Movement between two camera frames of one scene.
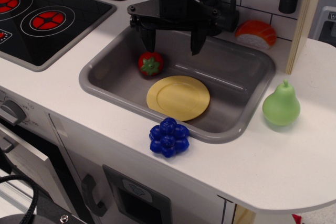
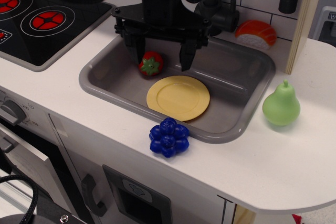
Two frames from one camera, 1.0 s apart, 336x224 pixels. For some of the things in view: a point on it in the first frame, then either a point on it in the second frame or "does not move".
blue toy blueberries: (169, 138) does not move
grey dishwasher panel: (136, 203) does not move
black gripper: (174, 10) to (162, 16)
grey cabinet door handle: (88, 184) does not move
